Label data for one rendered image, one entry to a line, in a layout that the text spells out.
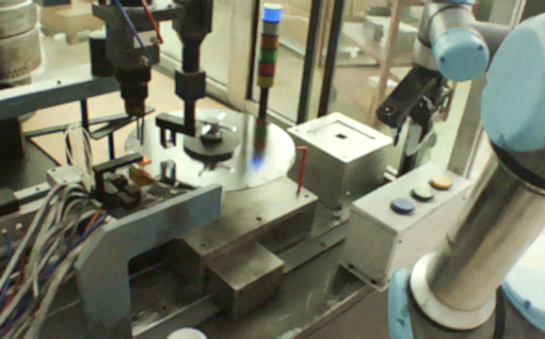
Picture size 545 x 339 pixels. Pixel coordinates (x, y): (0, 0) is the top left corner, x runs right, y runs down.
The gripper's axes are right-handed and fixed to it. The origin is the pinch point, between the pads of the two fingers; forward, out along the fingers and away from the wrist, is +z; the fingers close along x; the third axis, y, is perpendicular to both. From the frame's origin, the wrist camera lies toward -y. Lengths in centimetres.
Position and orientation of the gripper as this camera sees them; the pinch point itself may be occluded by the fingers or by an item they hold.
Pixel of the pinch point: (400, 147)
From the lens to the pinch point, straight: 110.9
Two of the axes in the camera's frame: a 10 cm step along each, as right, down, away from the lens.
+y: 7.6, -4.3, 4.9
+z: -0.5, 7.1, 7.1
